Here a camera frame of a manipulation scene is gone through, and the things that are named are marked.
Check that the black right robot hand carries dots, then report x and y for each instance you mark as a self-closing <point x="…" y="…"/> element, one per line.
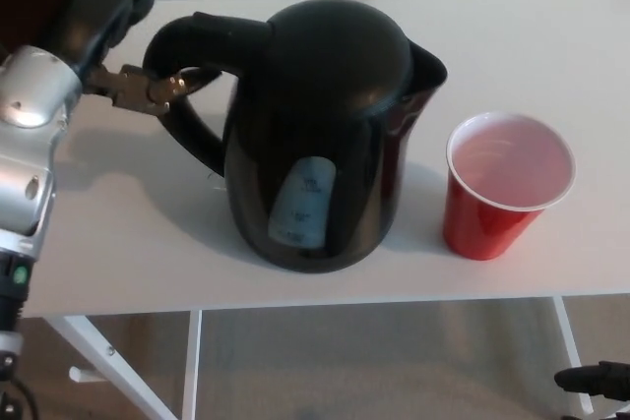
<point x="610" y="383"/>

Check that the white table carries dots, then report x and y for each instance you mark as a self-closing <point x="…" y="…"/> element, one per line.
<point x="517" y="46"/>

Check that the red plastic cup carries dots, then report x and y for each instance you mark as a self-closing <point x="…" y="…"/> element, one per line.
<point x="487" y="233"/>

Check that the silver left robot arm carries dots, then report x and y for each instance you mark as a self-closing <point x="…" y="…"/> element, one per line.
<point x="24" y="169"/>

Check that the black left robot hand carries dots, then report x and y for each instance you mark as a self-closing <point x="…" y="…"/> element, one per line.
<point x="93" y="21"/>

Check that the black electric kettle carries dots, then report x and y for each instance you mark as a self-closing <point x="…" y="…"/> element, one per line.
<point x="334" y="95"/>

